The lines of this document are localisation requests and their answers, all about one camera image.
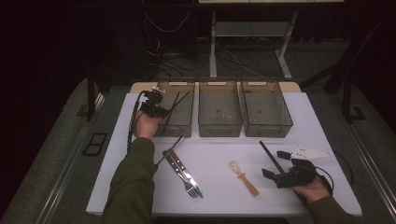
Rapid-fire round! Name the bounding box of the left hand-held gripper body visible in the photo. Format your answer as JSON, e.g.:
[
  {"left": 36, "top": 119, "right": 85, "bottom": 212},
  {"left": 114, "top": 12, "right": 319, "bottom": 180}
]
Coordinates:
[{"left": 139, "top": 86, "right": 166, "bottom": 119}]

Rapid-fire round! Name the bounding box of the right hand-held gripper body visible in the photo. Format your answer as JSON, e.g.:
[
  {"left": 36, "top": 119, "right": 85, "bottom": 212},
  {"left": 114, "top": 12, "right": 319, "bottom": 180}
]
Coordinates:
[{"left": 274, "top": 145, "right": 332, "bottom": 189}]

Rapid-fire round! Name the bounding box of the brown chopstick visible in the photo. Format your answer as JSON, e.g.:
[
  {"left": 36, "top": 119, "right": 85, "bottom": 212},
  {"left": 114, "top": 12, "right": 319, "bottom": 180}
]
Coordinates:
[{"left": 259, "top": 140, "right": 307, "bottom": 204}]

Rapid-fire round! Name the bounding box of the transparent brown plastic bin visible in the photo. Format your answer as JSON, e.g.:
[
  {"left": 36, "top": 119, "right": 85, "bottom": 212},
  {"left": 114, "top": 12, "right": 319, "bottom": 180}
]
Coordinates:
[
  {"left": 147, "top": 79, "right": 196, "bottom": 138},
  {"left": 197, "top": 78, "right": 244, "bottom": 138},
  {"left": 240, "top": 78, "right": 294, "bottom": 139}
]

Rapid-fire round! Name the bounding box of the metal spoon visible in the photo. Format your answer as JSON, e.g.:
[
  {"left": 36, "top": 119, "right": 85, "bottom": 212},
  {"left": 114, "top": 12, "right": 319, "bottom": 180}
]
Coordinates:
[{"left": 155, "top": 135, "right": 185, "bottom": 166}]

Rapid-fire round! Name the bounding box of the wooden handled steel knife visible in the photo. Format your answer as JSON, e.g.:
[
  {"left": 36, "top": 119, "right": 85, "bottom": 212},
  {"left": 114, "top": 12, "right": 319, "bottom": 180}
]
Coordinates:
[{"left": 167, "top": 149, "right": 205, "bottom": 199}]

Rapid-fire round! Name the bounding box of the person's left hand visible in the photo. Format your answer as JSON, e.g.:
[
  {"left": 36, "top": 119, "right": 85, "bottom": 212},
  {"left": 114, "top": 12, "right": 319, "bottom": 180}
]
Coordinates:
[{"left": 133, "top": 109, "right": 163, "bottom": 140}]

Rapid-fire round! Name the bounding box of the person's right hand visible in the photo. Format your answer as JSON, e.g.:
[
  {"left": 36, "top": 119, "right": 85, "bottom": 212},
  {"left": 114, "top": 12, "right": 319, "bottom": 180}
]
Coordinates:
[{"left": 289, "top": 175, "right": 332, "bottom": 203}]

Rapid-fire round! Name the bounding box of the tall black metal stand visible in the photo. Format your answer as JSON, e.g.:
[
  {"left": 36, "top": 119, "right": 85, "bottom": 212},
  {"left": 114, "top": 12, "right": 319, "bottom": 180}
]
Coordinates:
[{"left": 300, "top": 12, "right": 369, "bottom": 124}]

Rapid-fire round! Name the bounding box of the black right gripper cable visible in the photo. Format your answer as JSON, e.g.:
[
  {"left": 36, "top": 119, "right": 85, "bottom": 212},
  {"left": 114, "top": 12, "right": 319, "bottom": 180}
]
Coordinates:
[{"left": 314, "top": 150, "right": 355, "bottom": 200}]

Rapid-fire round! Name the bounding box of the bundle of black floor cables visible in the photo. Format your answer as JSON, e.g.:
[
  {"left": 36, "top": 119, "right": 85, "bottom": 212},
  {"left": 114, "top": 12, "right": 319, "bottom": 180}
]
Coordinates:
[{"left": 148, "top": 36, "right": 269, "bottom": 80}]

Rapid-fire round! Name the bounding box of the black floor outlet frame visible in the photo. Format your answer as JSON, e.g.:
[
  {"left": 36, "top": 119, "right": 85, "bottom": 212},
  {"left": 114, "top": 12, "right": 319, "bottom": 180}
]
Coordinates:
[{"left": 81, "top": 132, "right": 109, "bottom": 157}]

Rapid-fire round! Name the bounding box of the hanging white cable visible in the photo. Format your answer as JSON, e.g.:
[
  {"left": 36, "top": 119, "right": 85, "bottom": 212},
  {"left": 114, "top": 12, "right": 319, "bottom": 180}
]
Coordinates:
[{"left": 143, "top": 10, "right": 191, "bottom": 34}]

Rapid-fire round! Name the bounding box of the metal floor rail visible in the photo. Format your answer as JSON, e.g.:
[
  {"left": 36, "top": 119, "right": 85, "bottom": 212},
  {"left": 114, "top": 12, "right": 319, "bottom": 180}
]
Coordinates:
[
  {"left": 345, "top": 123, "right": 396, "bottom": 214},
  {"left": 36, "top": 92, "right": 106, "bottom": 224}
]

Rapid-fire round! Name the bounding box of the white metal desk frame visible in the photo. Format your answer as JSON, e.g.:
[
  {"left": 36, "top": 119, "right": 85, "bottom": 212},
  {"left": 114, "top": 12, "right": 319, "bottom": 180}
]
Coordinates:
[{"left": 208, "top": 10, "right": 294, "bottom": 81}]

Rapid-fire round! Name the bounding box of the white floor cable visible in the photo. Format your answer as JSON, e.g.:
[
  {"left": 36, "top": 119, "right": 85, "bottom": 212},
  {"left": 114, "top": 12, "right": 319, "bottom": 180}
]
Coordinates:
[{"left": 221, "top": 49, "right": 268, "bottom": 79}]

